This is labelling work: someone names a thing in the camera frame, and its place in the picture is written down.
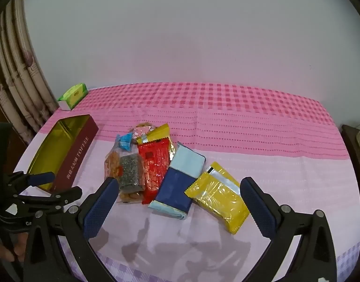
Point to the maroon box with gold interior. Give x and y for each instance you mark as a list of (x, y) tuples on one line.
[(77, 152)]

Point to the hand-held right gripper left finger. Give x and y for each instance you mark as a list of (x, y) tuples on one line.
[(100, 208)]

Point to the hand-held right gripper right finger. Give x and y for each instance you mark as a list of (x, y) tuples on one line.
[(259, 208)]

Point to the olive yellow snack packet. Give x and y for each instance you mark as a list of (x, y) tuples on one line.
[(156, 133)]

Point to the clear green label snack packet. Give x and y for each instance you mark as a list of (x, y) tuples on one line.
[(143, 124)]

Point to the pink checked cloth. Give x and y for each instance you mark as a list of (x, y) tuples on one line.
[(241, 129)]

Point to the blue and pale blue packet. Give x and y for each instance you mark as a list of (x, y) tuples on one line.
[(177, 191)]

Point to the blue candy wrapper packet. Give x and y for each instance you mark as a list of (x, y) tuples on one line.
[(124, 142)]

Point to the red snack packet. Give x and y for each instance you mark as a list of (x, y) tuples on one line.
[(155, 167)]

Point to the person's left hand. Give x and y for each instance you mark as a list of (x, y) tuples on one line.
[(2, 249)]

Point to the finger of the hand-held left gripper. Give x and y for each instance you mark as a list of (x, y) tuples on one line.
[(40, 178), (65, 195)]

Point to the clear fried twist snack packet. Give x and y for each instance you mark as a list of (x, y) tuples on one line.
[(111, 164)]

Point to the clear sesame bar snack packet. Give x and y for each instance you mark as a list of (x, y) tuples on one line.
[(130, 171)]

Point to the beige patterned curtain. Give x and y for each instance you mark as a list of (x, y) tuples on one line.
[(18, 73)]

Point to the dark wooden furniture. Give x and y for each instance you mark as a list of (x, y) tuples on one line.
[(351, 147)]

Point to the pink patterned snack packet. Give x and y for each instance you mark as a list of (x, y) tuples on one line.
[(141, 132)]

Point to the bright yellow snack packet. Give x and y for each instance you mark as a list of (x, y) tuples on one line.
[(218, 201)]

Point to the green tissue box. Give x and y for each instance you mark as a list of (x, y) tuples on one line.
[(72, 95)]

